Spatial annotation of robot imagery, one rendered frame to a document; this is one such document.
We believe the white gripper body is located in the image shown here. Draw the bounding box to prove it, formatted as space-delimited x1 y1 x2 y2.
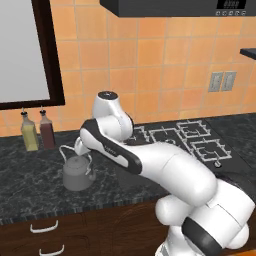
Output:
73 136 93 157

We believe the grey kettle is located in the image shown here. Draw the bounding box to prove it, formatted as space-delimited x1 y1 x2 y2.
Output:
58 144 98 192

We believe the black stove hob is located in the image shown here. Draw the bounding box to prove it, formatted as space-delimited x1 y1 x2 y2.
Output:
114 117 249 188

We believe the dark red sauce bottle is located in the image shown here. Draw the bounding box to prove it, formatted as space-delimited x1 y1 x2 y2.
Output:
38 105 57 150

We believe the yellow oil bottle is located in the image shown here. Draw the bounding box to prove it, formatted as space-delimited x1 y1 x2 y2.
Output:
20 107 40 153

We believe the dark wood cupboard door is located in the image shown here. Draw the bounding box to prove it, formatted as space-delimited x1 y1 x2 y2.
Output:
85 199 172 256

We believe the dark wood drawer front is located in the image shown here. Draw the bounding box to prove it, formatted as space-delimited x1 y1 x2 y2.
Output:
0 213 88 244
0 238 88 256

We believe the dark framed window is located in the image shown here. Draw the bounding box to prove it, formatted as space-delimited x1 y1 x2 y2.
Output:
0 0 66 111

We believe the black range hood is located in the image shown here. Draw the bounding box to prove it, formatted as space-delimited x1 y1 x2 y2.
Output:
99 0 256 19

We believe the white drawer handle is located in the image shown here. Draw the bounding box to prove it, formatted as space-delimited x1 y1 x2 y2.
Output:
29 219 60 234
38 244 66 256

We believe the grey wall outlet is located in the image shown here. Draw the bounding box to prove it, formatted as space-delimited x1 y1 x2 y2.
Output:
221 70 238 93
208 71 224 93

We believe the dark wall shelf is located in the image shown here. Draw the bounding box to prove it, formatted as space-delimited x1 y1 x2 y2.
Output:
239 47 256 61

